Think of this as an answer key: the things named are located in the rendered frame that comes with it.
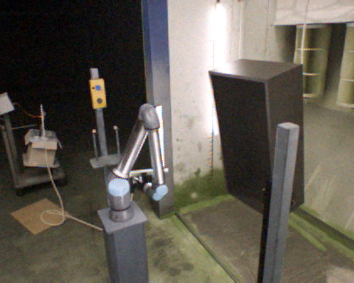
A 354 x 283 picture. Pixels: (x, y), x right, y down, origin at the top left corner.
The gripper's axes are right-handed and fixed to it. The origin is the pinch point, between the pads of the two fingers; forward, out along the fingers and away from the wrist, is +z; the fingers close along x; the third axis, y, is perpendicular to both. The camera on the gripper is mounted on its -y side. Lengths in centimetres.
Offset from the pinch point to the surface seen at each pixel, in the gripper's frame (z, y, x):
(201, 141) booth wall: 4, -29, 83
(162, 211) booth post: 10, 52, 52
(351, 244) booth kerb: -146, 19, 139
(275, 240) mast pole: -160, -50, -55
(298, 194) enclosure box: -109, -21, 87
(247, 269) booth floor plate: -99, 48, 58
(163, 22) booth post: 22, -136, 17
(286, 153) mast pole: -158, -83, -63
